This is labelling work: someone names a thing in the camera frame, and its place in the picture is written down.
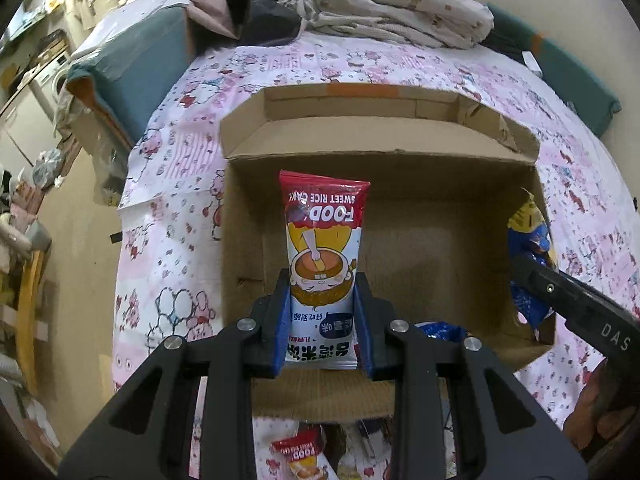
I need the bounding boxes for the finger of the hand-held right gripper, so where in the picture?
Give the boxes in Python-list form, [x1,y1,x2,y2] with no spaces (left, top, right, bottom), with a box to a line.
[510,252,603,323]

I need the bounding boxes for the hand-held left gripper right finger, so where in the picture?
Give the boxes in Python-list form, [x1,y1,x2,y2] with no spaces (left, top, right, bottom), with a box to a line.
[352,272,590,480]

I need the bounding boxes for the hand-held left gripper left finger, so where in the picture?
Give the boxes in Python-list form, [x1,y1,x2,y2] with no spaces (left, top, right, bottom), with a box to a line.
[59,269,292,480]

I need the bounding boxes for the blue and yellow snack packet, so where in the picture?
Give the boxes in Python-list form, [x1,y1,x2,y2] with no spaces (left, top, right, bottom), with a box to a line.
[506,189,559,331]

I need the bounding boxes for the red and white snack packet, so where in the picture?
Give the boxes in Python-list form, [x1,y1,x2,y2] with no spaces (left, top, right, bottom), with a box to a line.
[279,170,372,371]
[271,426,335,480]

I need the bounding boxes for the brown cardboard box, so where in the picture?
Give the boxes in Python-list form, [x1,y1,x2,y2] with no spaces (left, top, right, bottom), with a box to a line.
[220,85,558,418]

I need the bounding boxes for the person's right hand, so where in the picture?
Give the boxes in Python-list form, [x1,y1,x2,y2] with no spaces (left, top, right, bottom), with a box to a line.
[562,357,640,453]

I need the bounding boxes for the shiny blue snack packet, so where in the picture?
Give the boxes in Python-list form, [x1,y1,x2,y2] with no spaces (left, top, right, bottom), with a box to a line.
[415,322,472,344]

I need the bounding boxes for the long teal cushion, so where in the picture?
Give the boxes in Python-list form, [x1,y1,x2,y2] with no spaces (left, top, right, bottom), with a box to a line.
[482,2,622,137]

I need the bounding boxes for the small white tag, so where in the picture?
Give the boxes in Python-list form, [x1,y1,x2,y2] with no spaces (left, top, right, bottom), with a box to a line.
[522,51,544,79]

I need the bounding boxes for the plastic bags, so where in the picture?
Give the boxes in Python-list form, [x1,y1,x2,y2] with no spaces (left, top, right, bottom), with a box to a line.
[31,149,67,190]

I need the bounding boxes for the teal cushion with cardboard edge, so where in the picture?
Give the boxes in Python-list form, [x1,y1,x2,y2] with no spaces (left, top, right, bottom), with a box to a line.
[66,4,195,147]

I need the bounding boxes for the dark cloth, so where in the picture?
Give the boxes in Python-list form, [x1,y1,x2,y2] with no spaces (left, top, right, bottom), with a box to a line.
[234,0,302,47]

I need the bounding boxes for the crumpled floral duvet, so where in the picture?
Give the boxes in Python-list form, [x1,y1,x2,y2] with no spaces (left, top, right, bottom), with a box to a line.
[234,0,495,52]

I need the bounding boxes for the pink cloth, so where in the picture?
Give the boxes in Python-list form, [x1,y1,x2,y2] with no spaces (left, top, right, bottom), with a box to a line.
[187,0,237,40]

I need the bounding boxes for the white washing machine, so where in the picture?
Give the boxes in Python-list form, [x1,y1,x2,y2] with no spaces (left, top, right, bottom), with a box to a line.
[29,57,69,107]

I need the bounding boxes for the white paper sheet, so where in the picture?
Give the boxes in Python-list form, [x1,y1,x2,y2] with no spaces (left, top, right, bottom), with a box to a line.
[71,0,192,57]

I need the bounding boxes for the yellow wooden frame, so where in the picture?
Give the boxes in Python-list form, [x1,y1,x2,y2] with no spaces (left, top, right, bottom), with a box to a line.
[14,244,50,397]

